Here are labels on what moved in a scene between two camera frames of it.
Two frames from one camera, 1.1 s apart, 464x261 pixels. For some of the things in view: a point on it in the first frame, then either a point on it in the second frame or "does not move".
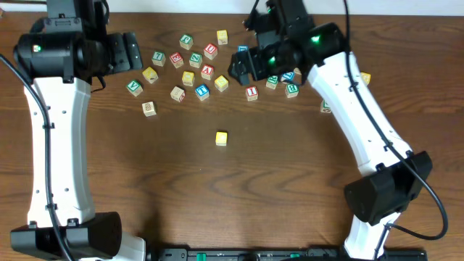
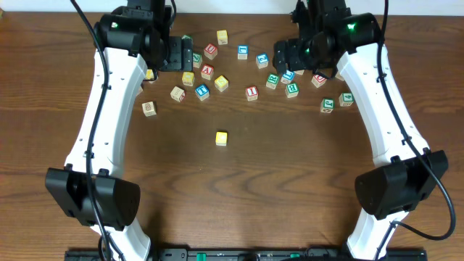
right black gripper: [249, 64] to [283, 56]
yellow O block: [188, 78] does not move
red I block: [251, 93] does not move
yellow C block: [221, 138] does not move
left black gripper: [121, 53] to [179, 54]
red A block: [207, 71] does not move
